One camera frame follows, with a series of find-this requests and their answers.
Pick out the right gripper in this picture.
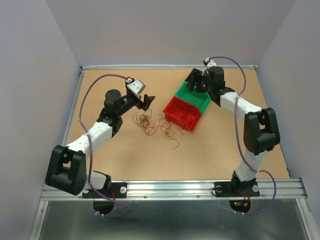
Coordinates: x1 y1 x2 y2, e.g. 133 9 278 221
184 71 214 94

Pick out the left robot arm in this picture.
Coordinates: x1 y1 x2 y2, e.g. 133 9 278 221
45 87 156 196

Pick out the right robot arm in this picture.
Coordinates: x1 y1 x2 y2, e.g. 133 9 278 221
185 66 281 198

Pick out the black plastic bin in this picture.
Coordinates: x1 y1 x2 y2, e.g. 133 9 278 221
185 68 203 83

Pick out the green plastic bin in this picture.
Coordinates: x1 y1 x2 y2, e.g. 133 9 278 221
175 81 211 114

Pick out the red plastic bin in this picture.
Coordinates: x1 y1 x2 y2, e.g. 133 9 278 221
163 96 202 132

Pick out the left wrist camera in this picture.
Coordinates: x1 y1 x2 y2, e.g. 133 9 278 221
125 77 146 99

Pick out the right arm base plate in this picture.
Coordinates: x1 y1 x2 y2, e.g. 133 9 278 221
211 179 260 214

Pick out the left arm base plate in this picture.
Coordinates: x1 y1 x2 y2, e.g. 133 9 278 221
82 182 132 218

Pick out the aluminium mounting rail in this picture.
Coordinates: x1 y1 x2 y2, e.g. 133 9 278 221
41 177 308 201

